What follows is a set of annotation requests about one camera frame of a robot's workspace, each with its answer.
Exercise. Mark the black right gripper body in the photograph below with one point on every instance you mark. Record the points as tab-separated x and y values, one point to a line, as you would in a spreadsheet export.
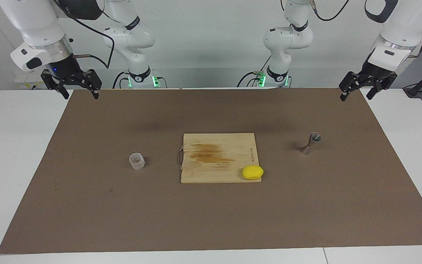
64	68

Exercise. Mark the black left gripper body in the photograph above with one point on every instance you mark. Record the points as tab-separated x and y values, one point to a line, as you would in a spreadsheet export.
377	71

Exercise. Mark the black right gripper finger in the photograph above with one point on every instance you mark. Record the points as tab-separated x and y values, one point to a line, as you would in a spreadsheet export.
92	80
55	81

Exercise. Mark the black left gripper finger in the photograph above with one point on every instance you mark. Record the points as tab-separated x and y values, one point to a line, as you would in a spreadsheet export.
350	81
387	83

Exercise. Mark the steel jigger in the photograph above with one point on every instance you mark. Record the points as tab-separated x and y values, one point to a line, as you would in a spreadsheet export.
310	143

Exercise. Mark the clear plastic cup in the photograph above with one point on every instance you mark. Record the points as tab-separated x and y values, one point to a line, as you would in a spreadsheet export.
137	162

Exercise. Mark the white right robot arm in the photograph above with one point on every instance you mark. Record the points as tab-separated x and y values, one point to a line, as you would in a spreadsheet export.
35	22

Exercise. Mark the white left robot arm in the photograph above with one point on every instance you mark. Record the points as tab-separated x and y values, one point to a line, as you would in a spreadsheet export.
288	36

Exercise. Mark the brown table mat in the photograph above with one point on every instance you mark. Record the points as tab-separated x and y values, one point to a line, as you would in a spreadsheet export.
86	201

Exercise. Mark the yellow lemon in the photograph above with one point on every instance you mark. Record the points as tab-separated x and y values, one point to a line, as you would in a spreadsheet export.
252	172

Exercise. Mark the wooden cutting board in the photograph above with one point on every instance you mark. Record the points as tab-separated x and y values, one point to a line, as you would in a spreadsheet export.
218	168

